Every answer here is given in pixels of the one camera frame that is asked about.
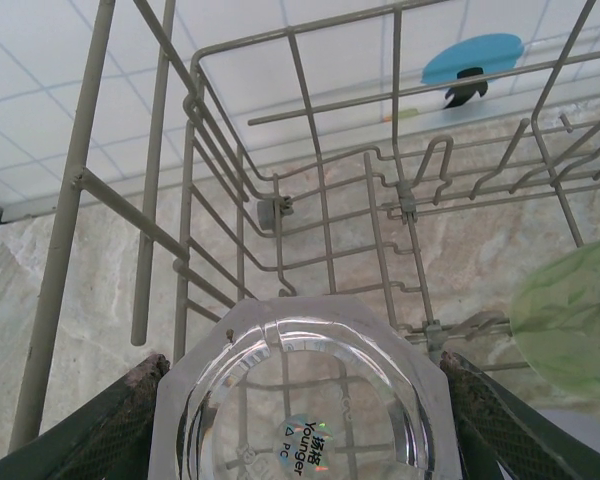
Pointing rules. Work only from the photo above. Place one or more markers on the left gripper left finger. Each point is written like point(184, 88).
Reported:
point(105, 435)

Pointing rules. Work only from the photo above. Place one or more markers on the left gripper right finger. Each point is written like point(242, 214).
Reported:
point(505, 440)

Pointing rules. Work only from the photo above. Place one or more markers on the pale frosted green cup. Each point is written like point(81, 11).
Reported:
point(570, 325)

